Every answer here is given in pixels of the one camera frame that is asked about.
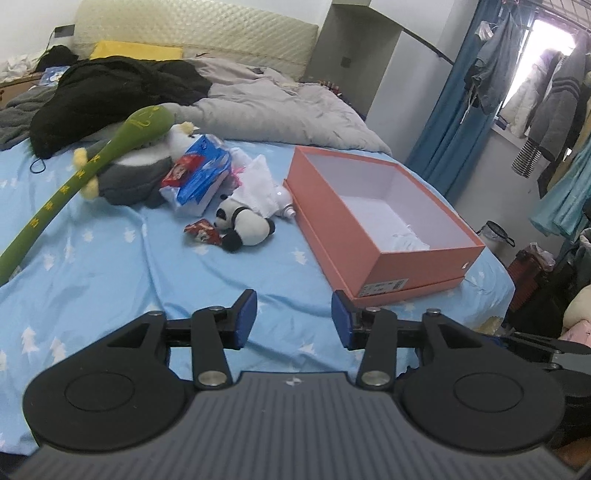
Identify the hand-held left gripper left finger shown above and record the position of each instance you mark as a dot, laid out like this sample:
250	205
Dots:
244	321

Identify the blue packet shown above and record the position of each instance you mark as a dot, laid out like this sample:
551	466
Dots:
53	76

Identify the blue and red tissue pack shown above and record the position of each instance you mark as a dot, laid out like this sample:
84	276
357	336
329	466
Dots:
203	180

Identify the white crumpled clothes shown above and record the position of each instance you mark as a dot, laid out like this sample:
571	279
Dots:
18	67

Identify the pink cloth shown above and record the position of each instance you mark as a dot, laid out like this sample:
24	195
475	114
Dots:
579	333

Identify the row of small bottles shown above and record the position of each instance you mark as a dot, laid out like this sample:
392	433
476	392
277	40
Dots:
331	87

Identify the white spray bottle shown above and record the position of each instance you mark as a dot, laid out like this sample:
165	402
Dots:
287	205

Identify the red snack packet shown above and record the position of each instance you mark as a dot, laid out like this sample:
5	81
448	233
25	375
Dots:
203	233

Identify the dark red bag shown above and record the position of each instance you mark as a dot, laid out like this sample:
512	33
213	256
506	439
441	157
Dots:
528	277

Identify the cream cushion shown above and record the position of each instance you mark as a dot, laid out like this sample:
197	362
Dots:
577	309

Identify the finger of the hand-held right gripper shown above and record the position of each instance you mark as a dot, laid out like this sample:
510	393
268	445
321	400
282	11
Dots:
554	348

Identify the translucent white plastic bag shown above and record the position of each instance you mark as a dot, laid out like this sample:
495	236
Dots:
240	157

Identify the grey-blue hanging shirt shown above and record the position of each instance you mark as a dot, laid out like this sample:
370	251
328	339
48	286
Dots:
496	64

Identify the grey wardrobe shelf unit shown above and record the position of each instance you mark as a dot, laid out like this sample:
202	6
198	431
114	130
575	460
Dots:
360	41

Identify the bin with clear bag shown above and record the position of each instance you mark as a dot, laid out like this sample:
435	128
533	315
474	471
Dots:
496	233

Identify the white puffy jacket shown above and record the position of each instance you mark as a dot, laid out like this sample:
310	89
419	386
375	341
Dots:
526	101

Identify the bed with blue star sheet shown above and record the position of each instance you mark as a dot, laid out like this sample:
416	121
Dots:
138	277

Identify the black jacket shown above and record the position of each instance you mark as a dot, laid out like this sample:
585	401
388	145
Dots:
120	87

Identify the pink cardboard box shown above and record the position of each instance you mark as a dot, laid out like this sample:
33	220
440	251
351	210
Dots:
415	272

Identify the black garment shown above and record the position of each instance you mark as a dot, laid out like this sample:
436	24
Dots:
57	57

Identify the small panda plush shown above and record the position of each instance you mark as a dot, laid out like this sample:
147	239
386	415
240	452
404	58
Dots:
247	226

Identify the light grey duvet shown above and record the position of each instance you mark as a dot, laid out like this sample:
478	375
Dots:
286	110

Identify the blue curtain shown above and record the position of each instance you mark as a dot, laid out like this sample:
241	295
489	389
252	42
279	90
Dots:
450	115

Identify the yellow pillow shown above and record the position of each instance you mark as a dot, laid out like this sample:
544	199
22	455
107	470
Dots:
134	50

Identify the cream quilted headboard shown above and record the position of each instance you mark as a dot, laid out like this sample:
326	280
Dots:
207	27

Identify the black wall charger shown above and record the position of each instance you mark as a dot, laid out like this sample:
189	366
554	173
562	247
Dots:
64	31

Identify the teal hanging garment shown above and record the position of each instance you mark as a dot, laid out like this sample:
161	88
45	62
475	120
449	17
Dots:
568	198

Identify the brown cardboard box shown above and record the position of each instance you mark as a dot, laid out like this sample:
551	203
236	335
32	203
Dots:
14	92

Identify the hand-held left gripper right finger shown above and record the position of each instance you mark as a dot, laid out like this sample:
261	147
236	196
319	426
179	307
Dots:
342	323

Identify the grey striped cardigan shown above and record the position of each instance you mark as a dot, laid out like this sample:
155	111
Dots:
561	106

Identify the dark grey blanket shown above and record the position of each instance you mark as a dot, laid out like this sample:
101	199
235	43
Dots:
18	120

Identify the grey penguin plush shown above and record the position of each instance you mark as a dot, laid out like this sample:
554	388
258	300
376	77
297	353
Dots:
134	175

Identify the long green plush stick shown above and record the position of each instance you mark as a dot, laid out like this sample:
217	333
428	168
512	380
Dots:
124	138

